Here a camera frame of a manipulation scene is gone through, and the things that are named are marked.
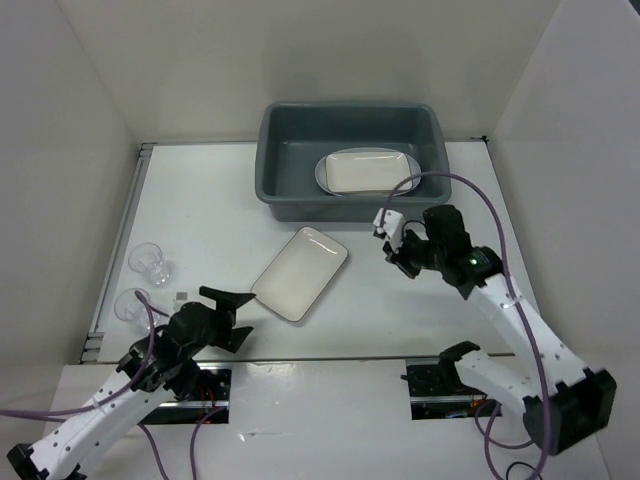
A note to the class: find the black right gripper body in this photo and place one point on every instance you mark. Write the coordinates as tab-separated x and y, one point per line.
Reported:
415	253

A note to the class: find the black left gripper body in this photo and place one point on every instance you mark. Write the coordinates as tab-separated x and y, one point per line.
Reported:
220	322

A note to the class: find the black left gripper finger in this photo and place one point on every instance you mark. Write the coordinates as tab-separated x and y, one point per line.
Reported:
232	340
226	301

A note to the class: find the rectangular white plate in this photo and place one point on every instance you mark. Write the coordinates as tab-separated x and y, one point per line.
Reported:
299	274
362	172

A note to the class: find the large oval white plate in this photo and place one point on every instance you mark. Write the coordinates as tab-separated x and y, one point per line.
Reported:
417	175

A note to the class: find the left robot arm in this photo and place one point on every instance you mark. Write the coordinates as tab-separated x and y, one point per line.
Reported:
156	369

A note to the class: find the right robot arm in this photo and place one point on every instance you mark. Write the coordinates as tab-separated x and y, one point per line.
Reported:
560	399

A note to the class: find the grey plastic bin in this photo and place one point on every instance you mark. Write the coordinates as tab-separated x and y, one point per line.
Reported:
295	136

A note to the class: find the clear glass cup front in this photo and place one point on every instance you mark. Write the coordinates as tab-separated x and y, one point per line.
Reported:
129	309

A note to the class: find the clear glass cup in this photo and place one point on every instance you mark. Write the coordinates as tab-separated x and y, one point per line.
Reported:
147	260
129	309

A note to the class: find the clear glass cup rear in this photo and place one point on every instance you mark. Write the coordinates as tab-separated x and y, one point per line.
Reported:
147	260

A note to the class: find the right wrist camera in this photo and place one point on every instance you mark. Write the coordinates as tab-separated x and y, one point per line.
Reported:
388	226

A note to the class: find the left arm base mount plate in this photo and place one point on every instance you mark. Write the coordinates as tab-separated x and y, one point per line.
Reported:
211	392

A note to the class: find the aluminium table edge rail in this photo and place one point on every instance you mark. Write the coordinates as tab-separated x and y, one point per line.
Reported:
94	338

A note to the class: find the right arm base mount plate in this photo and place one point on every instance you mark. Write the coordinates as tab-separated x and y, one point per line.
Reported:
434	396

